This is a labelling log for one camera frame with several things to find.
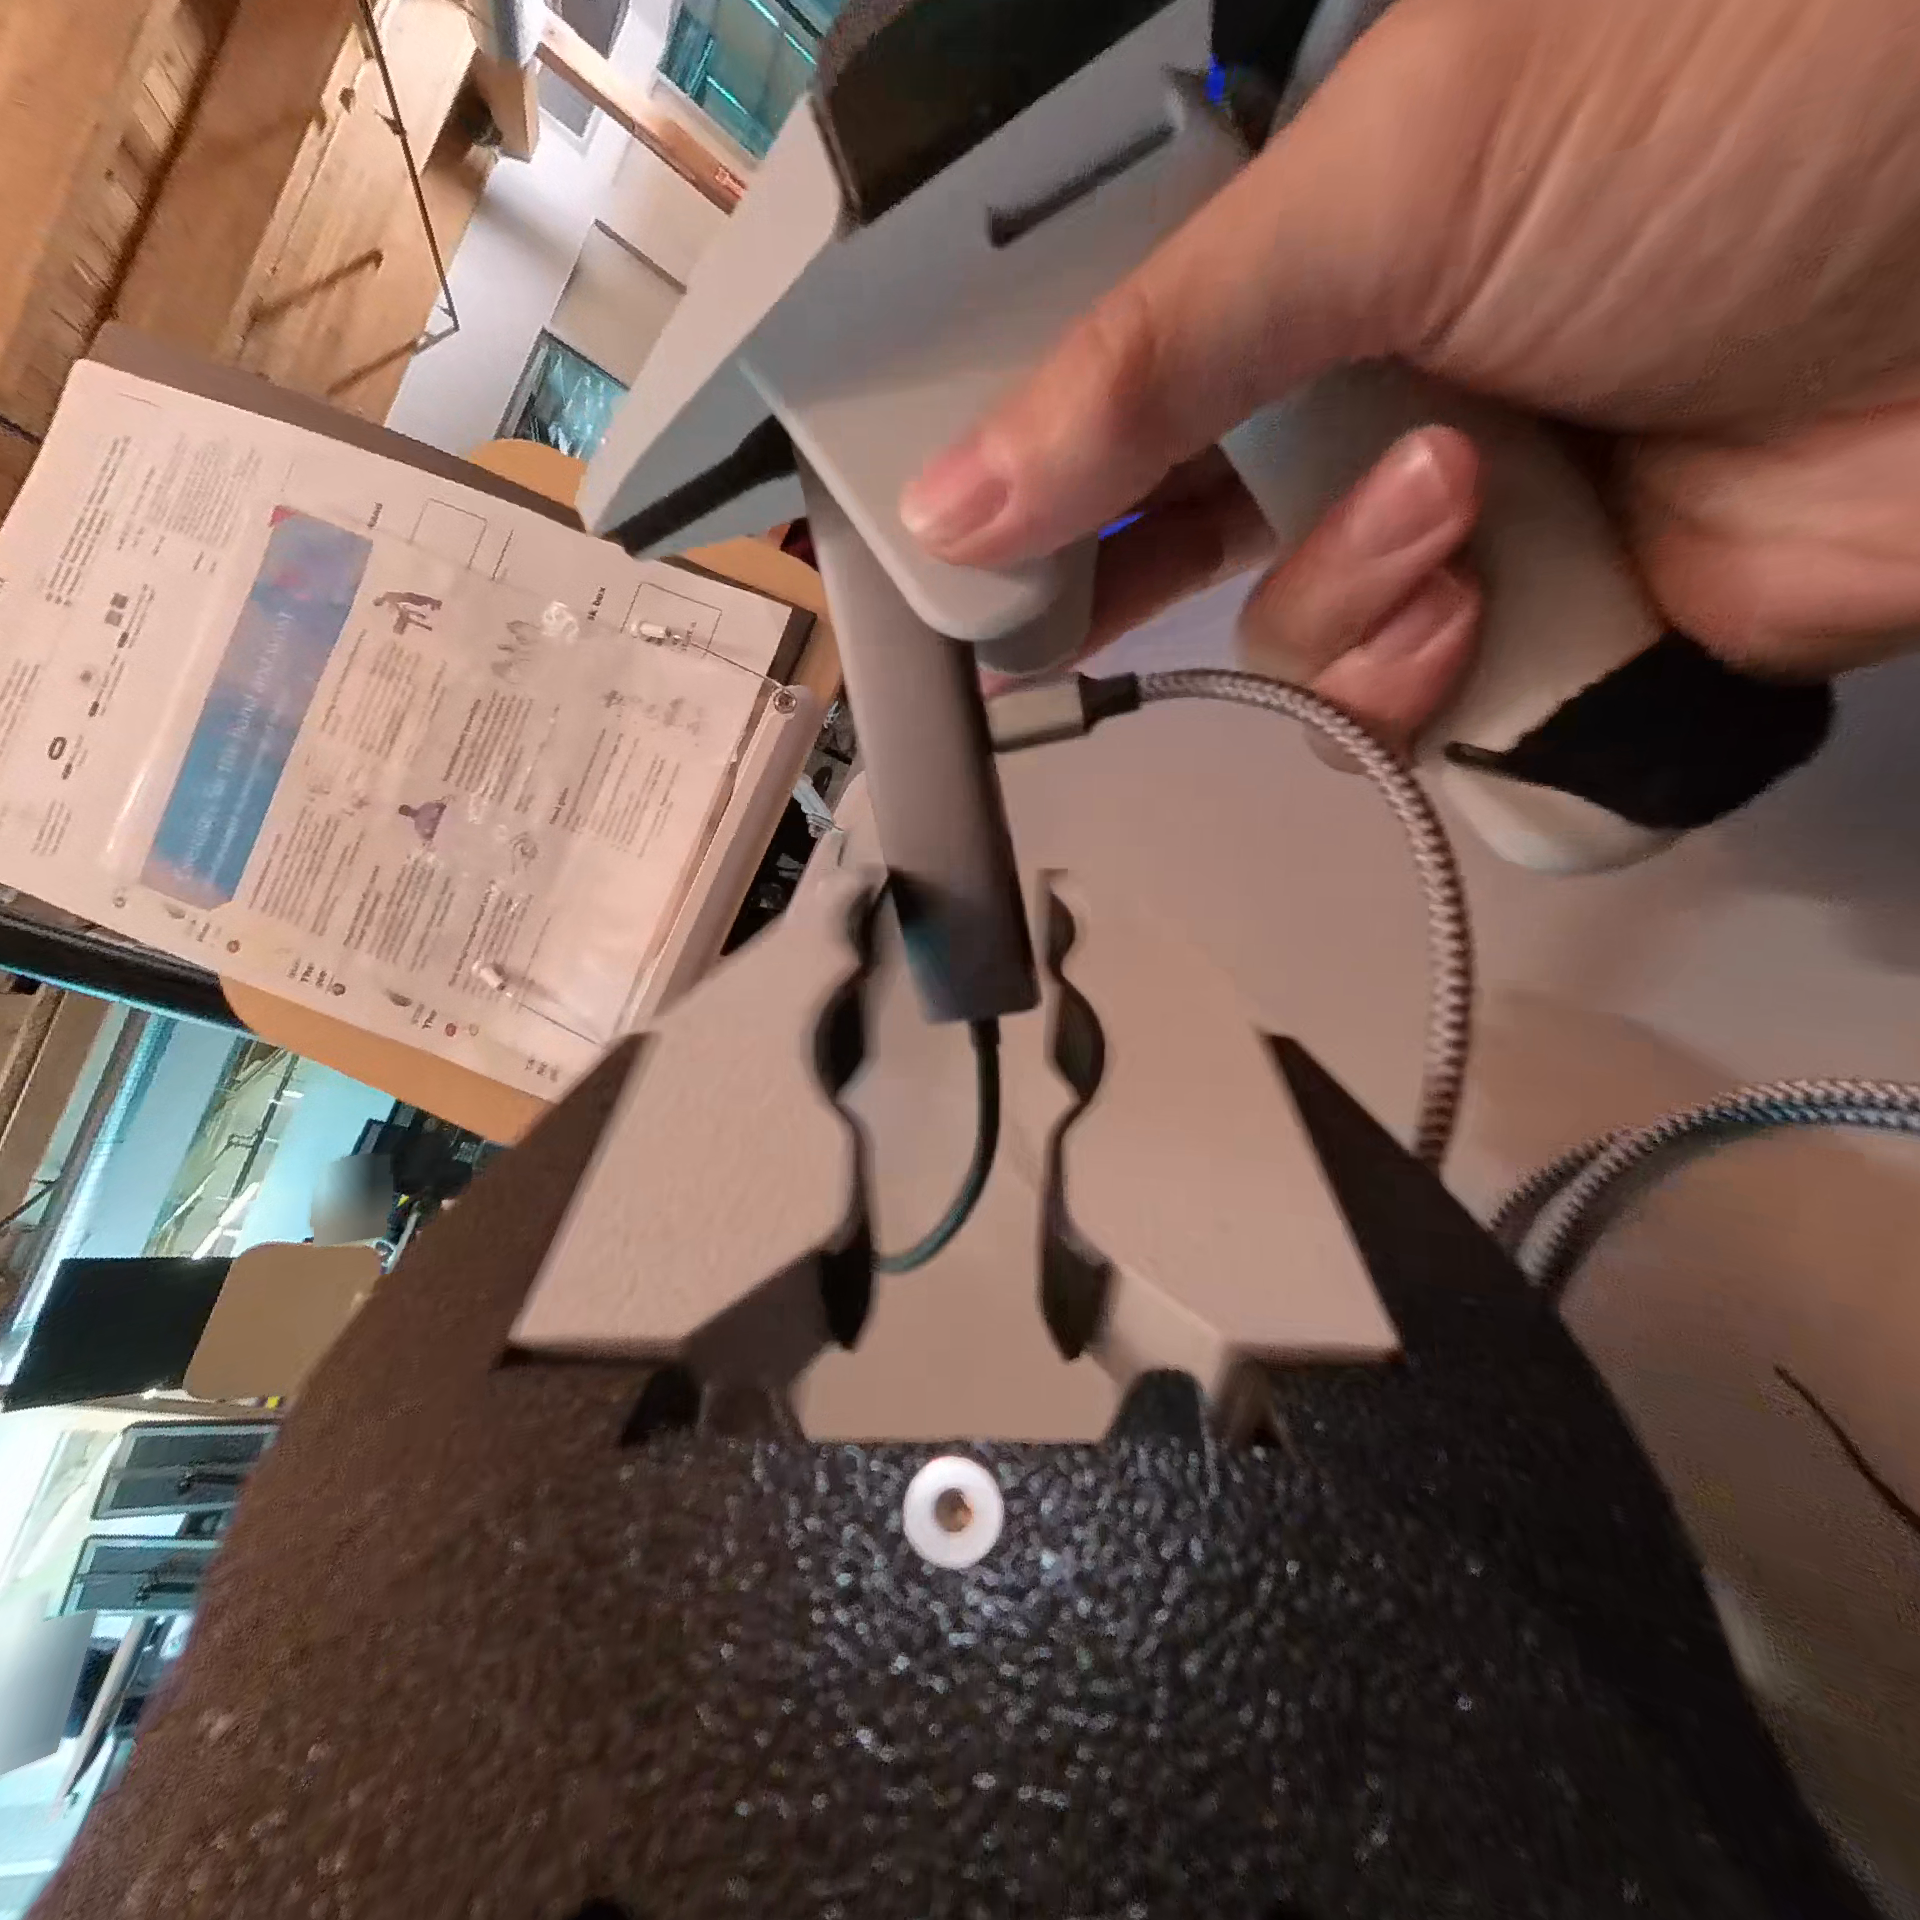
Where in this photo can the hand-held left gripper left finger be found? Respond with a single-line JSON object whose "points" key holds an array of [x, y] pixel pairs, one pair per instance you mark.
{"points": [[692, 1185]]}

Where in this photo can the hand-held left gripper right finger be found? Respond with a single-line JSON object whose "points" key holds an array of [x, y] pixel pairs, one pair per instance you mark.
{"points": [[1214, 1202]]}

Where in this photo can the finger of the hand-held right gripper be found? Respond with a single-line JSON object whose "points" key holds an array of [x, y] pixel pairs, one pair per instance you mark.
{"points": [[706, 389], [869, 389]]}

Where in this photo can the grey USB hub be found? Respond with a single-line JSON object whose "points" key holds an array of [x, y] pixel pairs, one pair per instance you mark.
{"points": [[932, 781]]}

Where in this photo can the grey desk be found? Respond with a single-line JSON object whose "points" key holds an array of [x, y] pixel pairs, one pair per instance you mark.
{"points": [[1725, 962]]}

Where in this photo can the person's right hand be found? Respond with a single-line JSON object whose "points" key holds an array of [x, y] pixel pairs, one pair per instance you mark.
{"points": [[1621, 226]]}

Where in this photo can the small cardboard panel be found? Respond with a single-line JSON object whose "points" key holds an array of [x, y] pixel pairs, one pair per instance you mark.
{"points": [[284, 1321]]}

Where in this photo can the printed exercise sheet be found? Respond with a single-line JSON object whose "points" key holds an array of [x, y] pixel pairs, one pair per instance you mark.
{"points": [[301, 722]]}

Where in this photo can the large black monitor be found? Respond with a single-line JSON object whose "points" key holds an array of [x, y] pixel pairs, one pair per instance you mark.
{"points": [[107, 1337]]}

